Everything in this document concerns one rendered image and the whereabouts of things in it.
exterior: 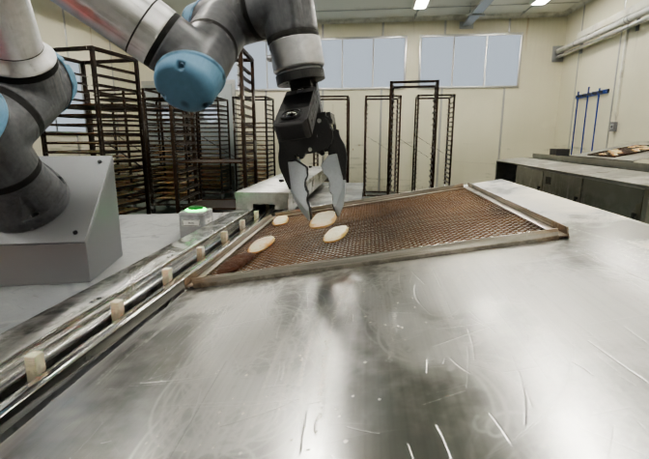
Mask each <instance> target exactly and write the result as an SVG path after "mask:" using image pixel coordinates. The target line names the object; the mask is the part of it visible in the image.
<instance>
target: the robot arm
mask: <svg viewBox="0 0 649 459"><path fill-rule="evenodd" d="M50 1H52V2H53V3H55V4H56V5H58V6H59V7H61V8H62V9H63V10H65V11H66V12H68V13H69V14H71V15H73V16H74V17H76V18H77V19H78V20H80V21H81V22H83V23H84V24H86V25H87V26H89V27H90V28H92V29H93V30H95V31H96V32H97V33H99V34H100V35H102V36H103V37H105V38H106V39H108V40H109V41H111V42H112V43H113V44H115V45H117V46H118V47H119V48H120V49H122V50H123V51H125V52H126V53H128V54H129V55H130V56H132V57H133V58H135V59H136V60H138V61H139V62H141V63H142V64H144V65H145V66H147V67H148V68H149V69H151V70H152V71H154V83H155V87H156V89H157V91H158V92H159V93H161V95H162V96H163V98H164V100H166V101H167V102H168V103H169V104H171V105H172V106H174V107H176V108H178V109H180V110H183V111H187V112H197V111H201V110H204V109H206V108H208V107H209V106H210V105H211V104H212V103H213V102H214V100H215V99H216V97H217V95H218V94H219V93H220V92H221V91H222V89H223V88H224V85H225V83H226V79H227V77H228V75H229V73H230V71H231V69H232V67H233V66H234V64H235V63H236V61H237V59H238V57H239V55H240V52H241V51H242V49H243V47H244V46H246V45H248V44H252V43H257V42H260V41H263V40H267V42H268V48H269V51H270V55H268V56H267V60H268V62H271V63H272V69H273V73H274V74H275V75H276V77H275V79H276V84H277V87H278V88H291V91H289V92H286V94H285V97H284V99H283V101H282V103H281V105H280V108H279V110H278V113H277V115H276V117H275V120H274V122H273V127H274V130H275V133H276V136H277V139H278V144H279V152H278V163H279V167H280V170H281V173H282V175H283V177H284V179H285V182H286V184H287V186H288V188H289V190H290V192H291V194H292V195H293V197H294V199H295V201H296V204H297V206H298V207H299V209H300V210H301V212H302V213H303V214H304V216H305V217H306V218H307V219H308V220H311V219H312V210H311V206H310V203H309V200H308V196H309V190H308V188H307V186H306V180H307V178H308V167H307V166H306V165H305V164H303V163H302V162H301V159H303V158H305V156H306V155H307V154H313V153H319V154H320V155H321V156H323V155H324V154H325V152H328V156H327V157H326V159H325V160H324V161H323V163H322V165H321V167H322V170H323V173H324V174H325V175H326V176H327V178H328V181H329V191H330V193H331V195H332V207H333V209H334V212H335V213H336V216H339V215H340V214H341V211H342V209H343V206H344V201H345V192H346V171H347V160H348V155H347V149H346V146H345V143H344V142H343V140H342V139H341V136H340V132H339V129H337V128H336V123H335V117H334V114H332V113H331V112H330V111H329V112H323V108H322V102H321V96H320V90H319V85H318V82H320V81H323V80H324V79H325V71H324V68H323V66H324V65H325V60H324V55H323V49H322V43H321V37H320V36H319V29H318V23H317V18H316V12H315V6H314V0H197V1H196V2H195V3H192V4H190V5H188V6H186V7H185V8H184V10H183V13H182V16H180V15H179V14H177V13H176V12H175V11H174V10H173V9H171V8H170V7H169V6H168V5H166V4H165V3H164V2H162V1H161V0H50ZM64 60H65V59H64V58H63V57H62V56H61V55H59V54H58V53H57V52H55V51H54V49H53V48H52V47H51V46H49V45H48V44H46V43H44V42H43V41H42V38H41V34H40V31H39V28H38V25H37V21H36V19H35V15H34V12H33V9H32V5H31V2H30V0H0V232H3V233H22V232H27V231H31V230H34V229H37V228H40V227H42V226H44V225H46V224H47V223H49V222H50V221H52V220H53V219H55V218H56V217H57V216H59V215H60V214H61V213H62V212H63V211H64V209H65V208H66V207H67V205H68V204H69V202H70V199H71V191H70V188H69V186H68V185H67V183H66V181H65V180H64V178H63V177H62V176H61V175H60V174H58V173H57V172H55V171H54V170H53V169H52V168H50V167H49V166H48V165H46V164H45V163H43V162H42V161H41V160H40V158H39V156H38V155H37V153H36V151H35V150H34V148H33V144H34V143H35V141H36V140H37V139H38V138H39V137H40V136H41V135H42V134H43V133H44V131H45V130H46V129H47V128H48V127H49V126H50V125H51V124H52V123H53V122H54V121H55V119H56V118H57V117H58V116H59V115H60V114H61V113H62V112H64V111H65V110H66V109H67V108H68V107H69V106H70V105H71V102H72V100H73V99H74V97H75V95H76V92H77V81H76V77H75V74H74V72H73V70H72V68H71V66H70V65H69V64H65V63H64ZM332 126H333V128H332ZM297 157H299V158H297Z"/></svg>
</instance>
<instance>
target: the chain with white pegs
mask: <svg viewBox="0 0 649 459"><path fill-rule="evenodd" d="M257 218H259V211H254V221H255V220H256V219H257ZM245 227H246V226H245V219H241V220H240V231H241V230H242V229H243V228H245ZM229 239H230V238H229ZM229 239H228V231H222V232H221V244H223V243H225V242H226V241H228V240H229ZM221 244H220V245H221ZM213 250H214V249H213ZM211 252H212V251H211ZM211 252H209V253H211ZM196 253H197V262H198V261H199V260H201V259H202V258H204V257H205V256H206V255H208V254H209V253H208V254H206V255H205V248H204V247H203V246H198V247H196ZM197 262H195V263H197ZM195 263H194V264H195ZM194 264H192V265H194ZM192 265H191V266H192ZM191 266H189V267H188V268H190V267H191ZM188 268H187V269H188ZM187 269H185V270H187ZM185 270H184V271H185ZM161 271H162V283H163V285H162V286H161V287H163V286H164V285H165V284H167V283H168V282H170V281H171V280H172V279H174V278H175V277H174V278H173V275H172V268H164V269H162V270H161ZM184 271H182V273H183V272H184ZM179 274H181V273H179ZM179 274H178V275H179ZM178 275H176V277H177V276H178ZM161 287H160V288H161ZM160 288H158V289H160ZM158 289H157V290H158ZM157 290H155V292H156V291H157ZM152 294H153V293H151V295H152ZM149 296H150V295H149ZM149 296H148V297H149ZM146 298H147V297H146ZM144 300H145V299H144ZM142 301H143V300H142ZM140 302H141V301H140ZM140 302H139V303H140ZM139 303H138V304H139ZM136 305H137V304H136ZM136 305H135V306H136ZM133 307H134V306H133ZM133 307H132V308H133ZM132 308H131V309H132ZM110 309H111V318H112V322H111V323H109V324H108V325H107V326H109V325H110V324H112V323H113V322H114V321H116V320H117V319H119V318H120V317H121V316H123V315H124V314H126V313H127V312H125V307H124V300H119V299H115V300H114V301H111V302H110ZM128 311H130V309H129V310H128ZM107 326H105V327H104V328H106V327H107ZM101 330H103V329H101ZM99 332H100V330H99V331H98V332H96V333H95V334H94V335H92V337H93V336H95V335H96V334H97V333H99ZM92 337H89V338H88V339H87V340H85V341H84V342H82V343H81V344H80V345H78V346H77V348H78V347H79V346H81V345H82V344H83V343H85V342H86V341H88V340H89V339H90V338H92ZM75 349H76V348H74V349H73V350H71V351H70V352H68V353H67V354H65V355H64V356H63V357H62V358H64V357H65V356H67V355H68V354H69V353H71V352H72V351H74V350H75ZM59 360H61V359H58V360H57V361H55V362H54V363H52V364H51V365H50V366H48V367H47V368H46V367H45V360H44V353H43V352H41V351H33V352H31V353H30V354H28V355H26V356H25V357H24V363H25V369H26V375H27V383H25V385H27V384H28V383H30V382H31V381H32V380H34V379H35V378H37V377H38V376H39V375H41V374H42V373H43V372H44V371H45V370H47V369H48V368H49V367H51V366H52V365H54V364H55V363H56V362H58V361H59ZM25 385H24V386H25ZM24 386H21V387H19V388H18V389H16V390H15V391H14V392H12V393H11V394H9V395H8V396H7V397H5V398H4V399H3V400H2V401H0V403H1V402H3V401H4V400H5V399H7V398H8V397H10V396H11V395H12V394H14V393H15V392H17V391H18V390H19V389H21V388H22V387H24Z"/></svg>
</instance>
